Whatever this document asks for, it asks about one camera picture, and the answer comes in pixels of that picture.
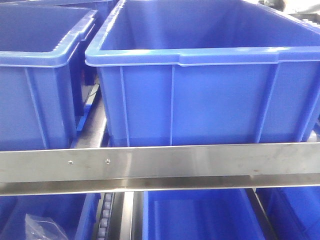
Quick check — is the right blue storage bin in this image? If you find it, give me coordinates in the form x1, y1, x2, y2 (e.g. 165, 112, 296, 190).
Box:
85, 0, 320, 147

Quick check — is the roller conveyor track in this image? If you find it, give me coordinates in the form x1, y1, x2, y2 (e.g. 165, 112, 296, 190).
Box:
91, 192, 115, 240

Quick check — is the lower right blue bin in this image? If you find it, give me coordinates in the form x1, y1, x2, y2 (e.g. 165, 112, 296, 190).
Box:
256, 186, 320, 240

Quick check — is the lower middle blue bin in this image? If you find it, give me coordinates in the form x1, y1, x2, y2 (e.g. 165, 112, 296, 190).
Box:
142, 188, 265, 240

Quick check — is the lower left blue bin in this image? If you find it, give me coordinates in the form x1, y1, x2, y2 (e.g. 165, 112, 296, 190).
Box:
0, 193, 101, 240

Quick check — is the steel shelf rail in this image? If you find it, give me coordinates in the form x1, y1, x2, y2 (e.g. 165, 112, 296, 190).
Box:
0, 142, 320, 196

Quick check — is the blue storage bin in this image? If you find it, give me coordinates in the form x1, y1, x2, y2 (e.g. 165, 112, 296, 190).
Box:
85, 0, 320, 147
0, 3, 97, 151

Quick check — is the left blue storage bin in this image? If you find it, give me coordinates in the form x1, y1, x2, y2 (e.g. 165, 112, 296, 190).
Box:
0, 3, 97, 151

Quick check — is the clear plastic bag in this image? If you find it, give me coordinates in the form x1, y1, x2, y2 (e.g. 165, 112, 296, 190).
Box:
25, 214, 69, 240

